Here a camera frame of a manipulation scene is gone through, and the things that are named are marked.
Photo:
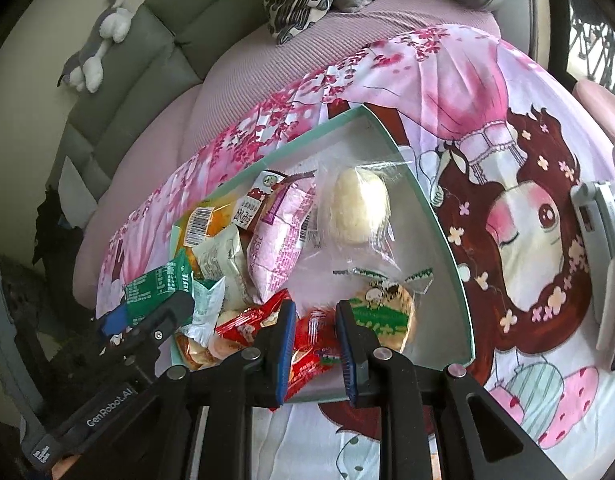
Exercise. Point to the plain red snack packet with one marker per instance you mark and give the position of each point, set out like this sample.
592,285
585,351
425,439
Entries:
315,345

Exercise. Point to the silver white snack packet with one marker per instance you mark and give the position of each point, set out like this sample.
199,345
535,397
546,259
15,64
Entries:
222,255

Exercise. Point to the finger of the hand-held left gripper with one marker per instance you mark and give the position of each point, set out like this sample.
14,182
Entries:
167,317
113,322

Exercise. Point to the pink snack packet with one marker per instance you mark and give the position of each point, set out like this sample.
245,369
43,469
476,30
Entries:
282,240

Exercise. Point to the orange yellow snack packet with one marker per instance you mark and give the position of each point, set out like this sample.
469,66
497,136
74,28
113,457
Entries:
197,355

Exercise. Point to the pink sofa cover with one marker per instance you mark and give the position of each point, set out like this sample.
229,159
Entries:
297,60

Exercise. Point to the grey white flip device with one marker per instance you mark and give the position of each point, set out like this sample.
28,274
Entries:
595,230

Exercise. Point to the red white candy packet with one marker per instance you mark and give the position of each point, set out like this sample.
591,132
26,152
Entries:
247,210

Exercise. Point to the printed blanket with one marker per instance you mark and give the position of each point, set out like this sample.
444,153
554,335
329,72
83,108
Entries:
462,85

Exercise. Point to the black clothing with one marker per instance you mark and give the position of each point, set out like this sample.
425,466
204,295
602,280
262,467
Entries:
57,230

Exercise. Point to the green labelled cracker packet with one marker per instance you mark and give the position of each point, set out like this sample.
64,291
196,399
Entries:
382,315

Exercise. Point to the round white rice cake packet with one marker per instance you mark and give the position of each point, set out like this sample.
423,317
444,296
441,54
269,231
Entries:
360,205

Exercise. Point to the black folding chair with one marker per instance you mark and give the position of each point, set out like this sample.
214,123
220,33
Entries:
597,45

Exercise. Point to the grey white plush toy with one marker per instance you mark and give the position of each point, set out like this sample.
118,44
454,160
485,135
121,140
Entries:
100,35

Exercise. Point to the yellow cake packet with barcode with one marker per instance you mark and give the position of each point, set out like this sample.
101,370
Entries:
200,222

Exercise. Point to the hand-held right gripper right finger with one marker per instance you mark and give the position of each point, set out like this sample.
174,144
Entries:
347,355

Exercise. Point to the teal shallow box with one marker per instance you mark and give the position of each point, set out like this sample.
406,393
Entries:
427,240

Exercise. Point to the dark door frame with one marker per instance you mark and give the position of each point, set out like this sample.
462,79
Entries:
557,10

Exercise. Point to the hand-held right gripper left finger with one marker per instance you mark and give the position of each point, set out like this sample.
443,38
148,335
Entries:
282,350

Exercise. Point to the pink stool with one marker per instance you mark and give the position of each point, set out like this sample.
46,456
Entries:
602,105

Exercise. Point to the dark green snack packet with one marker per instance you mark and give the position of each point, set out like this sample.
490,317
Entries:
157,285

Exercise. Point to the light green snack packet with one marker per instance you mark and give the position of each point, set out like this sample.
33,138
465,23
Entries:
207,310

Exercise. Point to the light teal pillow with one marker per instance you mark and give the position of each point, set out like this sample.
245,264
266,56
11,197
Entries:
75,190

